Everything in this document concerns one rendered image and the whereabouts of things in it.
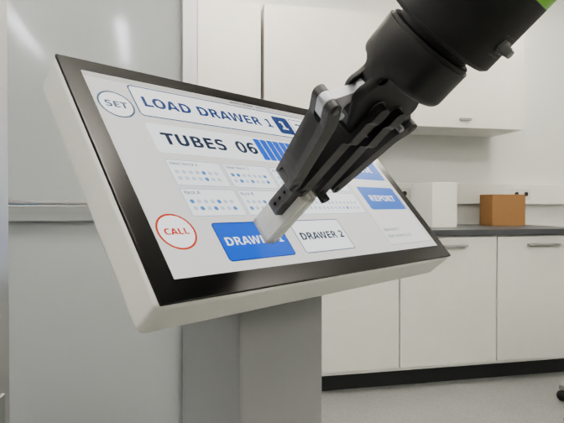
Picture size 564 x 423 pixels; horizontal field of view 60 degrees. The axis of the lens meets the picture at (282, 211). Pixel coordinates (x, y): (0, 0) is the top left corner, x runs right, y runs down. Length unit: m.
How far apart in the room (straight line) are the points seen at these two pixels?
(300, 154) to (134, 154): 0.18
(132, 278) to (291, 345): 0.31
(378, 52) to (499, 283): 2.85
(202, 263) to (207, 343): 0.23
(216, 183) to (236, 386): 0.25
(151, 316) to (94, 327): 0.92
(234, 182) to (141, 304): 0.19
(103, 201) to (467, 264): 2.72
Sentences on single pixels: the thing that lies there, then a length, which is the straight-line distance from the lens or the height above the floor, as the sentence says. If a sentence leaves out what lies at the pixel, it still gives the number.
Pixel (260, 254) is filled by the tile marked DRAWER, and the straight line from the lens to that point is 0.49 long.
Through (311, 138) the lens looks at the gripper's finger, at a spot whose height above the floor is 1.09.
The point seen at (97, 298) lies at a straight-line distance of 1.31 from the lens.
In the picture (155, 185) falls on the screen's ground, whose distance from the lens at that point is 0.48.
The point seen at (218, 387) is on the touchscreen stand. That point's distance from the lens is 0.66.
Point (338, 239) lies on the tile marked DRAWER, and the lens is 0.60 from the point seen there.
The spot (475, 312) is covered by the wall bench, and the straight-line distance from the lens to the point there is 3.12.
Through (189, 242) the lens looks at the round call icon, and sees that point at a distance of 0.45.
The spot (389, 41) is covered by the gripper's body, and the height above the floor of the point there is 1.16.
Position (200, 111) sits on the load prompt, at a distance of 0.63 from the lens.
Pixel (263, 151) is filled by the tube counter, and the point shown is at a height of 1.11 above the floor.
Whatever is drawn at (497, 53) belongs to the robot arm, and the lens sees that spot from 0.38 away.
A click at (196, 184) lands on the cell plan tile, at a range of 0.51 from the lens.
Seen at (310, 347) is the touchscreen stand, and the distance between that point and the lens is 0.71.
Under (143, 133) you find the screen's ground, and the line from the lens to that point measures 0.54.
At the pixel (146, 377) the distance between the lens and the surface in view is 1.35.
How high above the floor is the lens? 1.04
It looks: 1 degrees down
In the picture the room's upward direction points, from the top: straight up
